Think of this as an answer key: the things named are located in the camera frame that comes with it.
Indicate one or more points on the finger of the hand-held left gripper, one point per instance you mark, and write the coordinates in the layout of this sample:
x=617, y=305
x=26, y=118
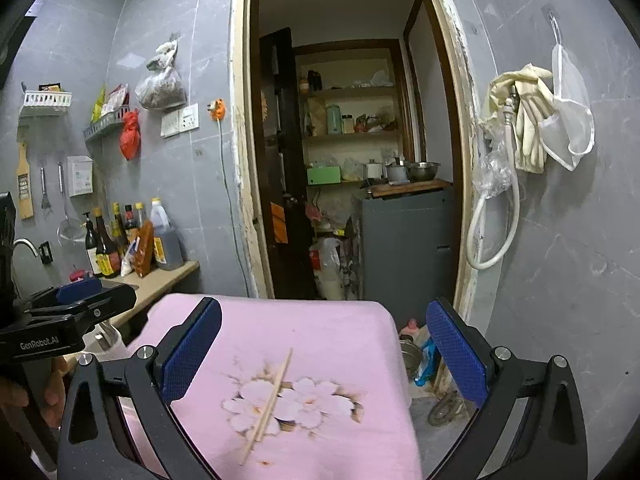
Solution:
x=112, y=302
x=80, y=291

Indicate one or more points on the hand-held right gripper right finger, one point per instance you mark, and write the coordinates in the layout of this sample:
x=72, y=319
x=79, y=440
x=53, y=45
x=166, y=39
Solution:
x=452, y=355

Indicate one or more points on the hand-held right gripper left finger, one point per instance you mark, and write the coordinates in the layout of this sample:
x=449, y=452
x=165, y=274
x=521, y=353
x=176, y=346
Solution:
x=192, y=350

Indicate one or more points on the white utensil holder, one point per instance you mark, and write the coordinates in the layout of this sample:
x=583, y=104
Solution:
x=112, y=347

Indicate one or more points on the wooden chopstick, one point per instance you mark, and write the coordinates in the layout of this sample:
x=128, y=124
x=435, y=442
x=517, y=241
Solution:
x=272, y=400

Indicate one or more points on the person's left hand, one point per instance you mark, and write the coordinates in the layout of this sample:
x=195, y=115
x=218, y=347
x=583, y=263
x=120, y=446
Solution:
x=56, y=395

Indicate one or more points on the small red container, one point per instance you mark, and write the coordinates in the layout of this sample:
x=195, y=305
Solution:
x=79, y=275

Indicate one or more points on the blue white detergent pouch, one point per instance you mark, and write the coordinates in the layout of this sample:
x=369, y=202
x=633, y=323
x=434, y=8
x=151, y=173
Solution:
x=427, y=360

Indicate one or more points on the dark pump bottle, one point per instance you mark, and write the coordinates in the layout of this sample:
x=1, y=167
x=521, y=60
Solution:
x=91, y=250

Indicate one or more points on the metal floor basin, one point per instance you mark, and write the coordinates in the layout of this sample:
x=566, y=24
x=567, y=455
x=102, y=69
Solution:
x=410, y=360

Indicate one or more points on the dark sauce bottle yellow label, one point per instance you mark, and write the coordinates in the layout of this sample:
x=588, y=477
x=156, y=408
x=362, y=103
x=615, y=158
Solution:
x=107, y=255

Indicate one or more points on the pink cap bottle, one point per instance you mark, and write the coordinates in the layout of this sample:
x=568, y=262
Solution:
x=412, y=331

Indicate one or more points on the orange brown sauce pouch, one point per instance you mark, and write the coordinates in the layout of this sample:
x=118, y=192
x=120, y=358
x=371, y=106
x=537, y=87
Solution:
x=144, y=252

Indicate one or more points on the metal mesh strainer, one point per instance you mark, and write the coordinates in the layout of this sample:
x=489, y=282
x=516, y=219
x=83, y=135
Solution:
x=72, y=230

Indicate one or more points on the round metal stand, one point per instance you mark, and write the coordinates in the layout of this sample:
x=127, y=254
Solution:
x=440, y=417

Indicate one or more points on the metal faucet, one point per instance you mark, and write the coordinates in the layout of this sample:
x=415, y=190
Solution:
x=26, y=244

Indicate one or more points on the dark sauce bottle yellow cap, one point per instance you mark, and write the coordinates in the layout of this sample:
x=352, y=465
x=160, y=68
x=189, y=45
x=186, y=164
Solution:
x=118, y=230

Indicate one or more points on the large oil jug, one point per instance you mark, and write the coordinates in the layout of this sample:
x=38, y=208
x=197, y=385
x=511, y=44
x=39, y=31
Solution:
x=167, y=245

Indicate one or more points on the metal peeler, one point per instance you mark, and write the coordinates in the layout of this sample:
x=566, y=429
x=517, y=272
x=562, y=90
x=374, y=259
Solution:
x=45, y=195

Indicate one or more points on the wooden grater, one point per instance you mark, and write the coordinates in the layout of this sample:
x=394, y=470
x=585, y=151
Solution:
x=25, y=190

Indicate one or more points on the grey cabinet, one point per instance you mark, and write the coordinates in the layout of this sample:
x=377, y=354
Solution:
x=405, y=250

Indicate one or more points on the pink floral cloth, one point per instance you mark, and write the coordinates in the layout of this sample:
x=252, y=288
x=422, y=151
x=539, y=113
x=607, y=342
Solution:
x=325, y=340

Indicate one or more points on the white plastic bag red print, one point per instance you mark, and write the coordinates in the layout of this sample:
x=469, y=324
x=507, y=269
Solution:
x=327, y=270

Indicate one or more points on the orange door sticker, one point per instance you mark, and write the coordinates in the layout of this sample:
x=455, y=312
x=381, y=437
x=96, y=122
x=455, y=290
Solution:
x=277, y=222

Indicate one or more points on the wooden board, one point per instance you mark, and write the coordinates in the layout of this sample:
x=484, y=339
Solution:
x=407, y=187

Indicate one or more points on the pink plastic item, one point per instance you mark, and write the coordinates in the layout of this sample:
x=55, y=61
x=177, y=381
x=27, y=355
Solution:
x=314, y=212

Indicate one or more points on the yellow snack packet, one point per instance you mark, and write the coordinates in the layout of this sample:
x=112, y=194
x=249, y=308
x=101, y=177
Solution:
x=99, y=105

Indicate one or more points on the metal bowl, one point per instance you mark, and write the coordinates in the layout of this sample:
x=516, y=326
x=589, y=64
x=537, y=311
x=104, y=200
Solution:
x=422, y=170

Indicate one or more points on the clear plastic bag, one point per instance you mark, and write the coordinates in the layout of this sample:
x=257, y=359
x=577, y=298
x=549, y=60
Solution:
x=495, y=170

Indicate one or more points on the metal pot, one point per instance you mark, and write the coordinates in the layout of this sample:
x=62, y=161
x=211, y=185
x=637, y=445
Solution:
x=397, y=172

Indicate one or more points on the clear bag of dried goods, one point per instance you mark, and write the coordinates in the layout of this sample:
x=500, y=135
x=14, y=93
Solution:
x=161, y=90

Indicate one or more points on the green box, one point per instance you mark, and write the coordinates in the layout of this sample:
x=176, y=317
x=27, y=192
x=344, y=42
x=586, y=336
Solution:
x=323, y=176

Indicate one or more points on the orange power plug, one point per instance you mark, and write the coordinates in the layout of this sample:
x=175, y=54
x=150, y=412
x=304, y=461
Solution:
x=217, y=109

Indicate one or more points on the dark wooden door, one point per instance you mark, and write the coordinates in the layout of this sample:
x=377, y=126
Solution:
x=290, y=135

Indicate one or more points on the cream rubber gloves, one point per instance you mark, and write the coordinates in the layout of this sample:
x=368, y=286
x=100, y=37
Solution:
x=530, y=125

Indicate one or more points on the white mesh bag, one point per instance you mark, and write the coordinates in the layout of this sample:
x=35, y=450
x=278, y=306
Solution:
x=565, y=125

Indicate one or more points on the teal thermos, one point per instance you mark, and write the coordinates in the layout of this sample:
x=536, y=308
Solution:
x=333, y=120

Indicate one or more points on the brown paper bag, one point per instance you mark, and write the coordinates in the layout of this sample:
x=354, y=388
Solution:
x=316, y=117

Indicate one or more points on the wooden shelf unit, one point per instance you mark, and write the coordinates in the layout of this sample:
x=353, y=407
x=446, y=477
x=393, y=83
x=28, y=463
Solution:
x=350, y=92

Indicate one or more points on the black wall socket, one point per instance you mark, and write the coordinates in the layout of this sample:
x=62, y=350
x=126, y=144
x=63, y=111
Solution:
x=46, y=252

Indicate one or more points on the white wall box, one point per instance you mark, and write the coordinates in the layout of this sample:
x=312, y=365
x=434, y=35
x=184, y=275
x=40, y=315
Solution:
x=80, y=175

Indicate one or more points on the grey wall rack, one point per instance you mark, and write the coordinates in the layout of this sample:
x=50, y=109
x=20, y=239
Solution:
x=105, y=127

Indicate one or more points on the beige door frame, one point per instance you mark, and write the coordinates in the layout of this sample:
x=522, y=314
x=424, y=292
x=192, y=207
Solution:
x=242, y=160

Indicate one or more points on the white wall basket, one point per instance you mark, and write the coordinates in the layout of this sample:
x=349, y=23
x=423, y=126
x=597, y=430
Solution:
x=47, y=100

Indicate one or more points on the white wall tap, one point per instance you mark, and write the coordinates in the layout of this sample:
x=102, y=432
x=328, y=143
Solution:
x=509, y=105

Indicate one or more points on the metal wall hook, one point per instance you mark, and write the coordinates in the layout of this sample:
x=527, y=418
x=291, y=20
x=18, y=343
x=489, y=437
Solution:
x=552, y=22

